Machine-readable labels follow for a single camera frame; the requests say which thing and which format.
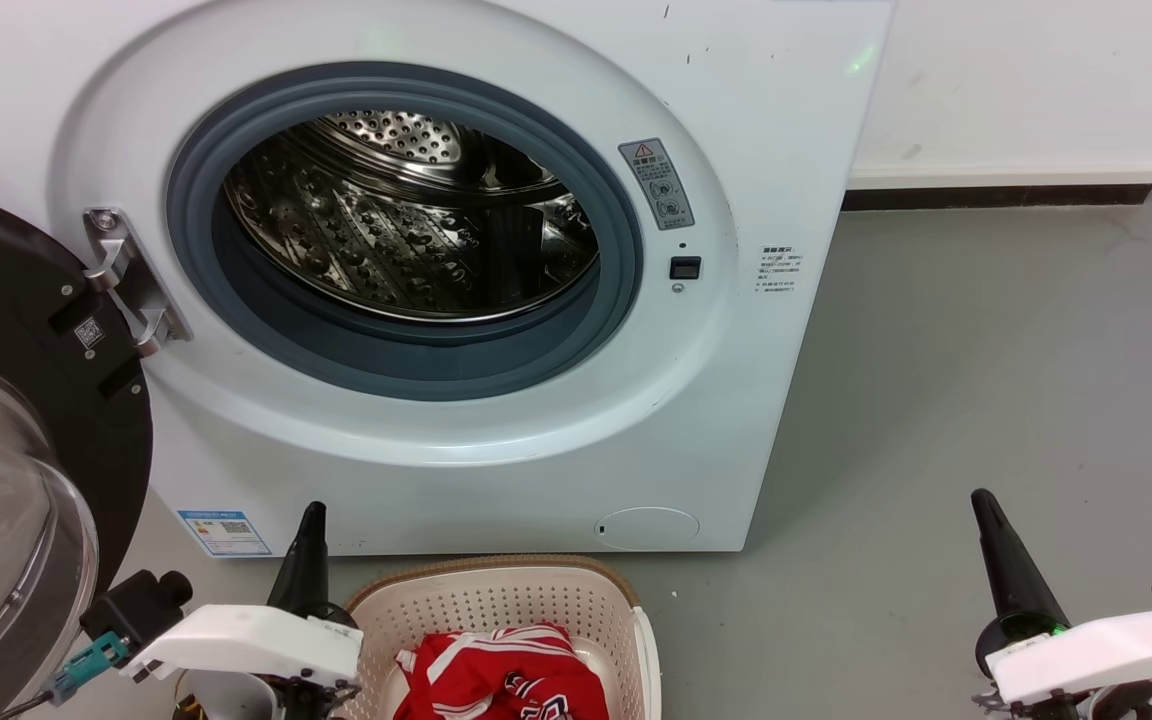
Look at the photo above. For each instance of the red and white garment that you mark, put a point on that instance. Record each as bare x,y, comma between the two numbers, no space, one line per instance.
496,675

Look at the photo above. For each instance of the grey warning sticker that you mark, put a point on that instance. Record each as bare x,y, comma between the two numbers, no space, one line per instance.
658,185

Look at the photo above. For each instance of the beige perforated laundry basket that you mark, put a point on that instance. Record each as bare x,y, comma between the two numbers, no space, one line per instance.
496,600

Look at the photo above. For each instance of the grey rubber door gasket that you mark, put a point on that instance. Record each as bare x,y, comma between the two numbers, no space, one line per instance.
336,350

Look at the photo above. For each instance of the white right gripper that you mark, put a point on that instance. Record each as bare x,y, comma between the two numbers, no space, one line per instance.
1096,650

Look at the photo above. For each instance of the blue energy label sticker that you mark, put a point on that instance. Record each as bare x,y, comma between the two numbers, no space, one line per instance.
224,533

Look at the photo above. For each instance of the black door latch slot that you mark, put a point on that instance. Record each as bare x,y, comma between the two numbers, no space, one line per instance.
685,268

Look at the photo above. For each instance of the round white filter cover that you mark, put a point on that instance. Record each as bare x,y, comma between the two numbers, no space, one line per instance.
648,528

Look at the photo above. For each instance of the chrome door hinge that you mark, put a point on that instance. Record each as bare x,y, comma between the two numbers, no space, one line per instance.
131,280

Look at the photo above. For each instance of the white QR code sticker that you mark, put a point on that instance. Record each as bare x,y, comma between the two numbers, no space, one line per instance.
89,333

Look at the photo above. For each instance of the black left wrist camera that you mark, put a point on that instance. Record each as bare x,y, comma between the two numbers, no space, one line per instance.
136,605

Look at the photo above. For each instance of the stainless steel washing machine drum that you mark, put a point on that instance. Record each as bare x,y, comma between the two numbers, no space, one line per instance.
386,240

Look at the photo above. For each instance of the black baseboard strip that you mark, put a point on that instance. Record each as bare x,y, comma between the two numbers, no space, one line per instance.
996,196

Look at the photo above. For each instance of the small white text label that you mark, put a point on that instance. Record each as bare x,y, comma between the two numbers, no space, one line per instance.
779,270

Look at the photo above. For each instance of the black round washer door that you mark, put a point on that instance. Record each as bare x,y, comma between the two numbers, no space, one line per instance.
6,290

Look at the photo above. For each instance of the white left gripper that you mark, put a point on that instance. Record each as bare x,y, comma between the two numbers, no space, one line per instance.
246,640

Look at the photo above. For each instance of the white front-load washing machine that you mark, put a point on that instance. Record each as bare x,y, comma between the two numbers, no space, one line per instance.
736,400

